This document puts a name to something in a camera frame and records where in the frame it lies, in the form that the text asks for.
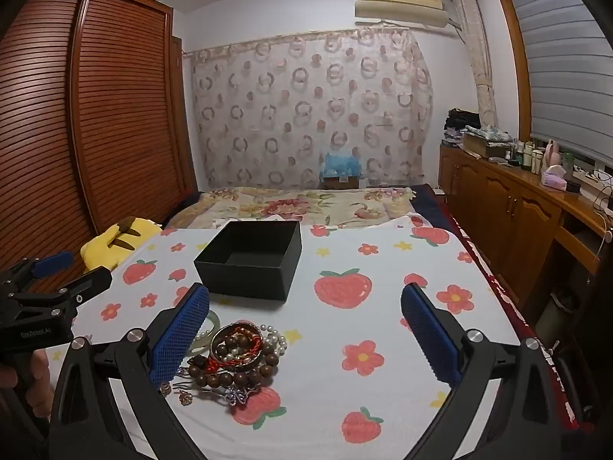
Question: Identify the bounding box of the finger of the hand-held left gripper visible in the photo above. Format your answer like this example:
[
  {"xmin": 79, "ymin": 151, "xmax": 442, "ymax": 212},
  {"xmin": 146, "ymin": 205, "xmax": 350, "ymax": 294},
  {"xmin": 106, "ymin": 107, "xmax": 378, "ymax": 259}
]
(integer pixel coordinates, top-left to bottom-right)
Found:
[
  {"xmin": 0, "ymin": 250, "xmax": 75, "ymax": 293},
  {"xmin": 10, "ymin": 268, "xmax": 113, "ymax": 319}
]

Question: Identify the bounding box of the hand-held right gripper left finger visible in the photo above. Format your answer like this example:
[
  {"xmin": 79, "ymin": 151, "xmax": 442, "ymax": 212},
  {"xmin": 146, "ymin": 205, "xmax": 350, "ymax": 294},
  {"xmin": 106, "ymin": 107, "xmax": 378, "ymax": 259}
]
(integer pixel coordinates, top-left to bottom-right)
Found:
[{"xmin": 48, "ymin": 282, "xmax": 211, "ymax": 460}]

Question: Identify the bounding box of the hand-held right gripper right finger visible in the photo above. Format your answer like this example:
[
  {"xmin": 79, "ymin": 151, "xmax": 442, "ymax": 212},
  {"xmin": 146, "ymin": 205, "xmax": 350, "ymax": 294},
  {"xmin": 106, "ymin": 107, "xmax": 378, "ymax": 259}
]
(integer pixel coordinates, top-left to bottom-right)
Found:
[{"xmin": 400, "ymin": 283, "xmax": 591, "ymax": 460}]

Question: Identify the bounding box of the brown wooden bead bracelet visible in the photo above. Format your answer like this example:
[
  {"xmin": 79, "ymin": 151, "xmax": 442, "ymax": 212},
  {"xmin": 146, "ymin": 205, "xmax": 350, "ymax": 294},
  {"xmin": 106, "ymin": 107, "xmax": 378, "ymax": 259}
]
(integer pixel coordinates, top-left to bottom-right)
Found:
[{"xmin": 187, "ymin": 350, "xmax": 281, "ymax": 390}]

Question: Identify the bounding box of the beaded bracelet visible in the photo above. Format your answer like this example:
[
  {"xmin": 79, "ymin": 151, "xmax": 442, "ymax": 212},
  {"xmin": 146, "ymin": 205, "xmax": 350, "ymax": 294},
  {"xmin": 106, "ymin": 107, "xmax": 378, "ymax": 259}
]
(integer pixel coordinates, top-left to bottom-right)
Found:
[{"xmin": 160, "ymin": 366, "xmax": 227, "ymax": 406}]

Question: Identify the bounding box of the black box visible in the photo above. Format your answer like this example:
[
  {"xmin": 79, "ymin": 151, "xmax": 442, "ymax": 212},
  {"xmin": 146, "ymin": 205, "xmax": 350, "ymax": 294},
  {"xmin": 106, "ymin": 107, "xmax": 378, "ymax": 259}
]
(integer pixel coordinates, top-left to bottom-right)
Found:
[{"xmin": 193, "ymin": 220, "xmax": 303, "ymax": 304}]

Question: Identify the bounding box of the person's left hand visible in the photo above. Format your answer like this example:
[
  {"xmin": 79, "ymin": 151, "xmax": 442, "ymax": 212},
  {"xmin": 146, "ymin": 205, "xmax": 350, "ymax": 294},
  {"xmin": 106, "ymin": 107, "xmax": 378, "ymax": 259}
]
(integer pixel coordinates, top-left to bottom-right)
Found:
[{"xmin": 0, "ymin": 347, "xmax": 52, "ymax": 420}]

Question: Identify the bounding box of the pale green jade bangle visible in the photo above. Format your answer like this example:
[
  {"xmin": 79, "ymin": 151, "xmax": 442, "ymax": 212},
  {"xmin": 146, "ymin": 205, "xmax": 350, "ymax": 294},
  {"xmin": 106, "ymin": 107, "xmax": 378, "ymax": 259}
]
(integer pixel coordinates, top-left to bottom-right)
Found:
[{"xmin": 184, "ymin": 309, "xmax": 222, "ymax": 355}]

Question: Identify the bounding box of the yellow plush toy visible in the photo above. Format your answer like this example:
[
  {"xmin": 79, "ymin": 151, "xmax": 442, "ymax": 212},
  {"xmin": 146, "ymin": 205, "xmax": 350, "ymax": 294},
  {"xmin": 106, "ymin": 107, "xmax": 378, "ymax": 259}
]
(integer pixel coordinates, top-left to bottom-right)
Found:
[{"xmin": 80, "ymin": 217, "xmax": 162, "ymax": 272}]

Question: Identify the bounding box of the gold bangle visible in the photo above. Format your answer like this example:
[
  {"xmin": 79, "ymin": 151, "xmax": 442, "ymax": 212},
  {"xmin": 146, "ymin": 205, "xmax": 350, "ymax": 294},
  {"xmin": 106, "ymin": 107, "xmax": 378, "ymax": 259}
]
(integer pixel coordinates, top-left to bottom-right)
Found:
[{"xmin": 211, "ymin": 322, "xmax": 265, "ymax": 373}]

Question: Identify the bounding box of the purple flower hairpin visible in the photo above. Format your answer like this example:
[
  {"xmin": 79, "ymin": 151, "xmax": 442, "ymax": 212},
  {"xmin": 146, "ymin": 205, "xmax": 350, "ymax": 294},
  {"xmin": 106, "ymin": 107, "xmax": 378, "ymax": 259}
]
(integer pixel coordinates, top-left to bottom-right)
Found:
[{"xmin": 224, "ymin": 385, "xmax": 253, "ymax": 409}]

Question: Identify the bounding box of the white strawberry print sheet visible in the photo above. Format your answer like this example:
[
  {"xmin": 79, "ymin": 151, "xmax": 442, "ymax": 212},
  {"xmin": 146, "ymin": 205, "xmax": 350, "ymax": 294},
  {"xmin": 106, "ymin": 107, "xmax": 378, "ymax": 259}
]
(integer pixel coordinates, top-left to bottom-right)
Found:
[{"xmin": 72, "ymin": 215, "xmax": 524, "ymax": 460}]

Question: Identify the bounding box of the trash bin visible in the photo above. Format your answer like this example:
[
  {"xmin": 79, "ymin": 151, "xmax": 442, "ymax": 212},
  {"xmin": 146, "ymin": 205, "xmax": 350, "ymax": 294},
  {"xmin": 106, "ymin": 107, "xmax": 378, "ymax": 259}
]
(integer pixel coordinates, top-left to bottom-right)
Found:
[{"xmin": 536, "ymin": 285, "xmax": 581, "ymax": 342}]

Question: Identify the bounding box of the long wooden cabinet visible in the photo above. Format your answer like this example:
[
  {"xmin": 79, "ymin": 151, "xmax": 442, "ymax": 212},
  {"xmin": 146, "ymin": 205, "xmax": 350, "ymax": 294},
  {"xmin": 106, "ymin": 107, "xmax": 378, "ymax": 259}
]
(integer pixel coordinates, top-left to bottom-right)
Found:
[{"xmin": 438, "ymin": 146, "xmax": 613, "ymax": 341}]

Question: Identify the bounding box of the floral blanket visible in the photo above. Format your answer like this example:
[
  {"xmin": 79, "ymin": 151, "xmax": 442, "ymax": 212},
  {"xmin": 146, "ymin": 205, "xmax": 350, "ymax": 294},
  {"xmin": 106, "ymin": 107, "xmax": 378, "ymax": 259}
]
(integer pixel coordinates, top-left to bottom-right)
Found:
[{"xmin": 165, "ymin": 186, "xmax": 418, "ymax": 231}]

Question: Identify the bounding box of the brown slatted wardrobe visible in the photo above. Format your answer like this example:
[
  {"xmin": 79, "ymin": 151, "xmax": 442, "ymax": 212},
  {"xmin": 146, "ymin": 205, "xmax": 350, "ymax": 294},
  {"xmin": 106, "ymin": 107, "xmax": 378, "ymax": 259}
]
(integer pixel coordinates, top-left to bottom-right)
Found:
[{"xmin": 0, "ymin": 0, "xmax": 198, "ymax": 293}]

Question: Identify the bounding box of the dark brown storage box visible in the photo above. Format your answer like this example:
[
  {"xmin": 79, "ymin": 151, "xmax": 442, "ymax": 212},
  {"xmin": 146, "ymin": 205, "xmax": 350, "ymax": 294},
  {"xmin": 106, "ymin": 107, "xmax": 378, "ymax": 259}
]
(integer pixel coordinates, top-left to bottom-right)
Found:
[{"xmin": 322, "ymin": 175, "xmax": 361, "ymax": 191}]

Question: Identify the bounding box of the blue plastic bag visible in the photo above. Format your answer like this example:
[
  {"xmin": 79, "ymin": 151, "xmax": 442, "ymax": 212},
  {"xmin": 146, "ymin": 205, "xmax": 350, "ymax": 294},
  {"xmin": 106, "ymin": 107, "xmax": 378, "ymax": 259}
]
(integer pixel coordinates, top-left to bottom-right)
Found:
[{"xmin": 318, "ymin": 151, "xmax": 363, "ymax": 178}]

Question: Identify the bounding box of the brown cardboard box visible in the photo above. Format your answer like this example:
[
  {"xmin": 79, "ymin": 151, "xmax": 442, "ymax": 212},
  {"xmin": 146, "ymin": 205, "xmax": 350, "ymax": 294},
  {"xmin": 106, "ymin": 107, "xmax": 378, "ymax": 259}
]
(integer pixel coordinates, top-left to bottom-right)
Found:
[{"xmin": 462, "ymin": 131, "xmax": 509, "ymax": 160}]

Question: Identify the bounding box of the pink tissue box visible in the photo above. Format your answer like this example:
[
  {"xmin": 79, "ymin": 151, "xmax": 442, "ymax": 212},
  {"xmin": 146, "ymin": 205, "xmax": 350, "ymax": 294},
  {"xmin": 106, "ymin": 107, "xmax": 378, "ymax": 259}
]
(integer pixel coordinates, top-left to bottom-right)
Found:
[{"xmin": 541, "ymin": 165, "xmax": 569, "ymax": 192}]

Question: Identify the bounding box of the row of cosmetic bottles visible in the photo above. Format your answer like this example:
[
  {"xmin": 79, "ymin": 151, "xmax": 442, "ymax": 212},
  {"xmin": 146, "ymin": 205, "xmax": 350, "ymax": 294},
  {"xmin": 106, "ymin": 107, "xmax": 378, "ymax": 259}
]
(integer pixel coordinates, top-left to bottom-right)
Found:
[{"xmin": 511, "ymin": 139, "xmax": 547, "ymax": 172}]

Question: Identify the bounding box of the stack of folded clothes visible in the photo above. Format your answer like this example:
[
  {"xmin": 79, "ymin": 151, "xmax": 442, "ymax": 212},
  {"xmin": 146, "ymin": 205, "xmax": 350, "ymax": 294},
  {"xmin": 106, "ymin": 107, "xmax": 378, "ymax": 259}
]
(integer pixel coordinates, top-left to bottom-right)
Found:
[{"xmin": 441, "ymin": 109, "xmax": 482, "ymax": 149}]

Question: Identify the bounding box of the patterned folded cloth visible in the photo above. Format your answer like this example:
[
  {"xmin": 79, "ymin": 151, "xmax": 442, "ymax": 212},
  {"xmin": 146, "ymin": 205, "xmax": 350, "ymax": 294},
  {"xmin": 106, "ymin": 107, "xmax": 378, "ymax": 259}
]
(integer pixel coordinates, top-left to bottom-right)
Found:
[{"xmin": 467, "ymin": 125, "xmax": 517, "ymax": 143}]

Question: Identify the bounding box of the pink bottle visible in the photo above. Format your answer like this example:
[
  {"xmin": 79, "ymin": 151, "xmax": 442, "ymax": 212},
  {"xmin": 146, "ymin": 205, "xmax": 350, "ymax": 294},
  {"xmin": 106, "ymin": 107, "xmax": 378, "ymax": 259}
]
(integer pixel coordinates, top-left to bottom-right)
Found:
[{"xmin": 543, "ymin": 140, "xmax": 564, "ymax": 173}]

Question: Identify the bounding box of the white power strip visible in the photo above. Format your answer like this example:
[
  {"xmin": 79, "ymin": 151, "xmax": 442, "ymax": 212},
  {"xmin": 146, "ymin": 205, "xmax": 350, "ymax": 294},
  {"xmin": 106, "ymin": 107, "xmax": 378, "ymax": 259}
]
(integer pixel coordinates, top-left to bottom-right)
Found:
[{"xmin": 572, "ymin": 165, "xmax": 613, "ymax": 189}]

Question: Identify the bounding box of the gathered lace curtain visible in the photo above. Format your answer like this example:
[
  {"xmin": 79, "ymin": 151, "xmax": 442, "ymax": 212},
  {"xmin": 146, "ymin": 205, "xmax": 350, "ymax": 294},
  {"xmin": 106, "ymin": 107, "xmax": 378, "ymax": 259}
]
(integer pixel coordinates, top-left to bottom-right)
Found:
[{"xmin": 449, "ymin": 0, "xmax": 497, "ymax": 128}]

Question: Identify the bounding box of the grey window blind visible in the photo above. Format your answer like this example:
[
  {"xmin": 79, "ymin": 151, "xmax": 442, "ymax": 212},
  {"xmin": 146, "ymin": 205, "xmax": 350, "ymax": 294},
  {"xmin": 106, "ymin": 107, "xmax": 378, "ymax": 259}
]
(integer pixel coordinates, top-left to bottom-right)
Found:
[{"xmin": 506, "ymin": 0, "xmax": 613, "ymax": 160}]

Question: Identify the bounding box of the beige air conditioner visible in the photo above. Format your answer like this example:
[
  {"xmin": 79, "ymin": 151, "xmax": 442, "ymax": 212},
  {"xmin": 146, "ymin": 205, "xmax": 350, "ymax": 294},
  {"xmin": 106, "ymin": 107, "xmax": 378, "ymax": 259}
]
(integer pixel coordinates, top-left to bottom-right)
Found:
[{"xmin": 354, "ymin": 0, "xmax": 452, "ymax": 28}]

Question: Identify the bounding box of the dark small bead bracelet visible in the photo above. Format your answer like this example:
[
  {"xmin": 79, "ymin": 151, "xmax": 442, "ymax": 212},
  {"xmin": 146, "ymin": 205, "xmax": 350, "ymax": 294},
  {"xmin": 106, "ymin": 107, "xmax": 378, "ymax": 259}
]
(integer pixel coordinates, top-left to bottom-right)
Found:
[{"xmin": 211, "ymin": 334, "xmax": 254, "ymax": 360}]

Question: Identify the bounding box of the red cord bracelet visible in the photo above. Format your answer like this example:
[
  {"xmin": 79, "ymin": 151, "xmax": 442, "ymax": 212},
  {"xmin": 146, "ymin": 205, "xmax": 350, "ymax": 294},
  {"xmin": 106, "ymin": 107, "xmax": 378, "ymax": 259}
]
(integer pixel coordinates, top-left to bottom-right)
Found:
[{"xmin": 206, "ymin": 330, "xmax": 265, "ymax": 371}]

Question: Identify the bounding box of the white pearl bracelet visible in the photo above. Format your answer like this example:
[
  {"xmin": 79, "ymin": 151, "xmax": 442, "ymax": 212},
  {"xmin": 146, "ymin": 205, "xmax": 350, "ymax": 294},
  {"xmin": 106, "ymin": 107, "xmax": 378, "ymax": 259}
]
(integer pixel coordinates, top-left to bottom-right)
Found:
[{"xmin": 259, "ymin": 323, "xmax": 289, "ymax": 360}]

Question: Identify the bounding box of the white cable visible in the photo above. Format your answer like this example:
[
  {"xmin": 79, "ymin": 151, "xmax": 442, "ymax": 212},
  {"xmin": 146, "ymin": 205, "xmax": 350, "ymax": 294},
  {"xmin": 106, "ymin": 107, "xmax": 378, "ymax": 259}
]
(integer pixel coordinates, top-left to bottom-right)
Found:
[{"xmin": 585, "ymin": 187, "xmax": 613, "ymax": 289}]

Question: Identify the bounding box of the ring pattern lace curtain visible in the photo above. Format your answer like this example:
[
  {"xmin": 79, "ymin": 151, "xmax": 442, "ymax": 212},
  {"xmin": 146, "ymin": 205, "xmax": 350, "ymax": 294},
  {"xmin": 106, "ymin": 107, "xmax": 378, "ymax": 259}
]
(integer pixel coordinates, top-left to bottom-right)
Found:
[{"xmin": 190, "ymin": 28, "xmax": 434, "ymax": 191}]

